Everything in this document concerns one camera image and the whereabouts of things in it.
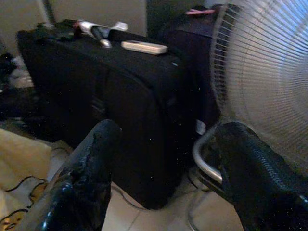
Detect yellow cartoon print blanket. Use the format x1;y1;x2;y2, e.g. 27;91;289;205
0;128;73;231

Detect white standing fan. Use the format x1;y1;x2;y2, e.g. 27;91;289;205
187;3;308;231

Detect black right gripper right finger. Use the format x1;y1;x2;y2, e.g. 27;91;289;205
213;121;308;231

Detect white paper piece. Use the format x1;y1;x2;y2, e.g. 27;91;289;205
112;21;128;31

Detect black fabric suitcase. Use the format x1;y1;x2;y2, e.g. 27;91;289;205
16;23;200;210

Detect white remote control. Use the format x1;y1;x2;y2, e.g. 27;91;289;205
121;40;168;55

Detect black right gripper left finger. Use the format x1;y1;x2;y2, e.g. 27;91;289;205
18;119;123;231

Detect dark fabric bag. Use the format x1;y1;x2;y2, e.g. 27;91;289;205
149;4;222;126

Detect pink flat item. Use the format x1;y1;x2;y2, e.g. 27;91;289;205
186;8;216;15

